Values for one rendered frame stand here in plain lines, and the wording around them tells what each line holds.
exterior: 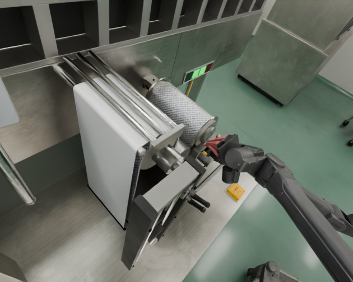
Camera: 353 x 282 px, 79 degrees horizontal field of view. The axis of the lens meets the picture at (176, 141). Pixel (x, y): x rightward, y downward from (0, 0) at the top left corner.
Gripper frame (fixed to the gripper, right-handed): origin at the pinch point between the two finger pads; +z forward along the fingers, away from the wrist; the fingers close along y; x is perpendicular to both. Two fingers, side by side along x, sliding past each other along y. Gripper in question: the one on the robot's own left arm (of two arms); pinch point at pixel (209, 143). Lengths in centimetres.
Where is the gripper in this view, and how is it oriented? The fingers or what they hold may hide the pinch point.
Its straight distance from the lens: 78.9
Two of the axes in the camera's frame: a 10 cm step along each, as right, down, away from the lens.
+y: 7.2, -5.0, 4.9
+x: -2.7, -8.4, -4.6
